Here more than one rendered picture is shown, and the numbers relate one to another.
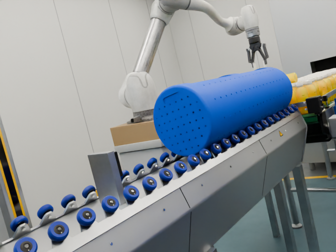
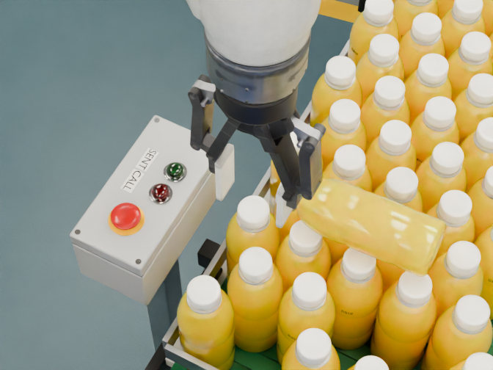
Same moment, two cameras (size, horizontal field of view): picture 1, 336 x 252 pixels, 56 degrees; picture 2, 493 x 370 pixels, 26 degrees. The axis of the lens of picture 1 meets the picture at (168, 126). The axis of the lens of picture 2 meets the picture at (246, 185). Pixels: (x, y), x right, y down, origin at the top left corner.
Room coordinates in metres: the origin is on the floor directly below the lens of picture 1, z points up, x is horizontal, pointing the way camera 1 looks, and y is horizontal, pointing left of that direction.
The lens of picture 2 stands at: (1.58, -0.55, 2.20)
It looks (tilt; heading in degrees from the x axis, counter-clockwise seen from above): 58 degrees down; 346
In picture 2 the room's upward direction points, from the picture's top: straight up
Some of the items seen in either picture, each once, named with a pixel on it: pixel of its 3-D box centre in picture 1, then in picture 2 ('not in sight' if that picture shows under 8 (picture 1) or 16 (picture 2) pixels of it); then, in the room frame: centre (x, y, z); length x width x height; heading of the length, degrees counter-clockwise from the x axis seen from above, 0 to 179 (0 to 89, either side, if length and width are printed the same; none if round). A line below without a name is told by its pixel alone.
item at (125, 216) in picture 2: not in sight; (125, 216); (2.23, -0.56, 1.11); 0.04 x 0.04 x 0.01
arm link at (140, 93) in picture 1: (141, 91); not in sight; (1.82, 0.10, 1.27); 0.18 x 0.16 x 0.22; 22
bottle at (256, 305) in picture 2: not in sight; (254, 300); (2.15, -0.70, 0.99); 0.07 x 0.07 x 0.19
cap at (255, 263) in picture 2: not in sight; (255, 263); (2.15, -0.70, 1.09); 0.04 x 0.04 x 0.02
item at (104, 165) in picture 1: (108, 177); not in sight; (0.93, 0.21, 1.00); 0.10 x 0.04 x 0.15; 48
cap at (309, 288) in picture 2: not in sight; (309, 288); (2.10, -0.75, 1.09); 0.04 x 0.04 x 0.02
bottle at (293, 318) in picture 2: not in sight; (305, 324); (2.10, -0.75, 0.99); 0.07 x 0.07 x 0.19
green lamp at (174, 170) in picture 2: not in sight; (174, 169); (2.28, -0.63, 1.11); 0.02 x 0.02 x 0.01
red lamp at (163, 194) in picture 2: not in sight; (160, 191); (2.26, -0.61, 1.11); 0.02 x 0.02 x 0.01
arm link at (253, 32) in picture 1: (252, 33); (257, 48); (2.15, -0.70, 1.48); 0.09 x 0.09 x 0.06
